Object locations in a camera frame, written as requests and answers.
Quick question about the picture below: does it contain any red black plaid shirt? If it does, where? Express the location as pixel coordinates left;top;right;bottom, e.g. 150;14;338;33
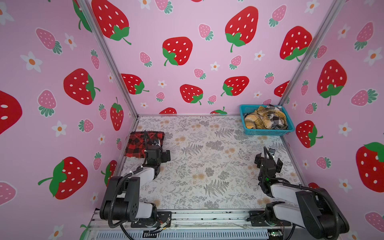
125;131;165;159

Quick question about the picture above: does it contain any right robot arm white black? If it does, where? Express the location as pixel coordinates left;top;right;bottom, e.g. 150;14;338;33
255;148;350;240

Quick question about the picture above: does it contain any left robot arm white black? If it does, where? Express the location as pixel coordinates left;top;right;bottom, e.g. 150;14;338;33
100;145;171;228

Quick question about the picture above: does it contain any yellow plaid shirt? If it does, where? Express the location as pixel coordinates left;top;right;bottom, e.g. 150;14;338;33
244;105;288;130

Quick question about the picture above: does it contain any teal plastic basket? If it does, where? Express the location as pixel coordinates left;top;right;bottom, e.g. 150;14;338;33
240;105;295;137

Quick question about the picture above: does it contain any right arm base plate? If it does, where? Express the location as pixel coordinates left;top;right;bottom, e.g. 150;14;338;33
246;210;292;227

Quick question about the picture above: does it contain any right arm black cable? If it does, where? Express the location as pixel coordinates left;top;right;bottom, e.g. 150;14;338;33
263;146;341;240

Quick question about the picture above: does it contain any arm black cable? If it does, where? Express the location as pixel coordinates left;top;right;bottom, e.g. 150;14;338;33
263;146;341;240
107;130;157;240

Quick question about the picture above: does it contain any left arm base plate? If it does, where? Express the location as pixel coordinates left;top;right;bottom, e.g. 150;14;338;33
131;211;172;229

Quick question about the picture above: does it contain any aluminium rail frame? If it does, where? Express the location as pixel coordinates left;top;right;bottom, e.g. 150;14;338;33
81;209;313;240

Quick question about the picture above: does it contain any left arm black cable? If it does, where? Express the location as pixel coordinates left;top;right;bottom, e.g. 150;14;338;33
107;130;157;240

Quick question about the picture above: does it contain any left corner aluminium post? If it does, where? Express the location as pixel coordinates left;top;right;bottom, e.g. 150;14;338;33
79;0;139;120

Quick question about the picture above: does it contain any corner aluminium post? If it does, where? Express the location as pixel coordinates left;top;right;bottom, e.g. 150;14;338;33
79;0;139;120
279;0;345;106

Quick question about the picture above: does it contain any right corner aluminium post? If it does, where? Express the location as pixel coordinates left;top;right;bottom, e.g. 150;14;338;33
279;0;345;106

